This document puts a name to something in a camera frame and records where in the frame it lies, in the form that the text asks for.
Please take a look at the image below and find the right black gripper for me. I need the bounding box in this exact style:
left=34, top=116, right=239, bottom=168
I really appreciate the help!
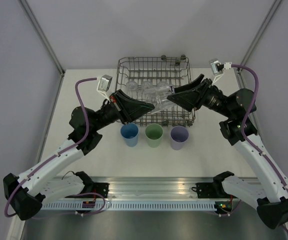
left=167, top=73, right=234, bottom=119

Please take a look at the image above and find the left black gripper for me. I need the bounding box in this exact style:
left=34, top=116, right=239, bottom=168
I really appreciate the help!
left=91, top=89, right=156, bottom=132

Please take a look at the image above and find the blue plastic cup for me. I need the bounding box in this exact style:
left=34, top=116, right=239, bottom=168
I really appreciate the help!
left=120, top=123, right=139, bottom=147

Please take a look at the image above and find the clear glass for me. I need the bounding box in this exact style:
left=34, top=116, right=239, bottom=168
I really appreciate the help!
left=156, top=80, right=170, bottom=90
left=140, top=80, right=153, bottom=92
left=125, top=80, right=138, bottom=92
left=143, top=85, right=176, bottom=115

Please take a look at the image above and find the green plastic cup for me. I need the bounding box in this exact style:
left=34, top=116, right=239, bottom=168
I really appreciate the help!
left=145, top=123, right=164, bottom=148

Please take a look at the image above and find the purple plastic cup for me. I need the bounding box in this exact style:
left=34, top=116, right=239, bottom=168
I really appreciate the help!
left=170, top=125, right=189, bottom=151

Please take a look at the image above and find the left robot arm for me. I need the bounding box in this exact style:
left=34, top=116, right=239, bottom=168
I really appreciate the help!
left=3, top=90, right=155, bottom=221

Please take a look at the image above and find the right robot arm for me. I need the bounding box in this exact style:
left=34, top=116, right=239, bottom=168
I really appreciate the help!
left=167, top=74, right=288, bottom=229

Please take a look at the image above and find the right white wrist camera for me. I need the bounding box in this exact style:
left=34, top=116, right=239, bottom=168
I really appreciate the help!
left=209, top=58, right=233, bottom=85

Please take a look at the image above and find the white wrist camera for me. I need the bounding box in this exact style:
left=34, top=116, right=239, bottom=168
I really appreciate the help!
left=209, top=58, right=233, bottom=85
left=96, top=74, right=113, bottom=100

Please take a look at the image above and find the grey wire dish rack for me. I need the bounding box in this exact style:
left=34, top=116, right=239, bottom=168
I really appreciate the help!
left=115, top=55, right=196, bottom=127

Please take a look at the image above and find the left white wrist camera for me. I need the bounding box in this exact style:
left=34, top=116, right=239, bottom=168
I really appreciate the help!
left=96, top=74, right=113, bottom=100

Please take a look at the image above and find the right aluminium frame post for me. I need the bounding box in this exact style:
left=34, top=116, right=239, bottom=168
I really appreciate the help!
left=236, top=0, right=285, bottom=73

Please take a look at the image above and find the aluminium frame post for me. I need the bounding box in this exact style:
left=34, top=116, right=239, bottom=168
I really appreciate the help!
left=236, top=0, right=285, bottom=73
left=18, top=0, right=66, bottom=76

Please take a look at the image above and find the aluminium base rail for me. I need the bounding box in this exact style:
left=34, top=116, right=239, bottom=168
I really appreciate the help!
left=82, top=177, right=230, bottom=201

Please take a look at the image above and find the white slotted cable duct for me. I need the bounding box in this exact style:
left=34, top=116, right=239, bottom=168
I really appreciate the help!
left=41, top=200, right=216, bottom=212

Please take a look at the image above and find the left aluminium frame post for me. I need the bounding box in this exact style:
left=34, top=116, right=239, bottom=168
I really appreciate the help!
left=18, top=0, right=66, bottom=76

